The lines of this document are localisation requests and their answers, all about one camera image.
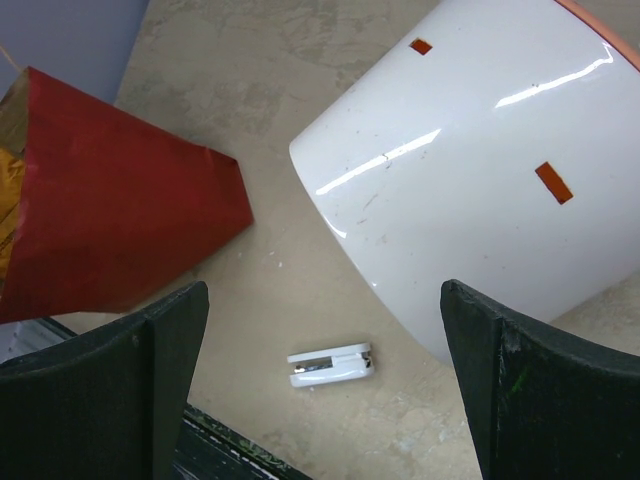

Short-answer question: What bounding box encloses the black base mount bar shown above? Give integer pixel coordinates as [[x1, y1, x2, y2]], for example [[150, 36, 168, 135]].
[[171, 404, 309, 480]]

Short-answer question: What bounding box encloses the aluminium frame rail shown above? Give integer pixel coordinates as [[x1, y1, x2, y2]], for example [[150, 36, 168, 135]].
[[0, 317, 75, 363]]

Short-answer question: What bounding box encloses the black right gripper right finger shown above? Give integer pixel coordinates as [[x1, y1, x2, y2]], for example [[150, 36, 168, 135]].
[[440, 280, 639, 479]]

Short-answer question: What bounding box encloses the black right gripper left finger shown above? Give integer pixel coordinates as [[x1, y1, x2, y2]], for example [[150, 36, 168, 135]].
[[1, 281, 209, 479]]

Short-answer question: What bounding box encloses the small white stapler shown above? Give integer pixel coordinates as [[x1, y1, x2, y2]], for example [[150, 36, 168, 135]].
[[287, 342, 375, 388]]

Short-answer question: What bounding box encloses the white cylindrical bin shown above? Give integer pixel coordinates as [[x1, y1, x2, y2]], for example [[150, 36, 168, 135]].
[[289, 1, 639, 363]]

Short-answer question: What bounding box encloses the orange kettle chips bag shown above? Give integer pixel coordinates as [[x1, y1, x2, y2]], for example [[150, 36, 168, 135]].
[[0, 147, 25, 286]]

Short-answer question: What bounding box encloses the red paper bag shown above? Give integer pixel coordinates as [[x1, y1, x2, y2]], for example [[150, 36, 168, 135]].
[[1, 67, 253, 323]]

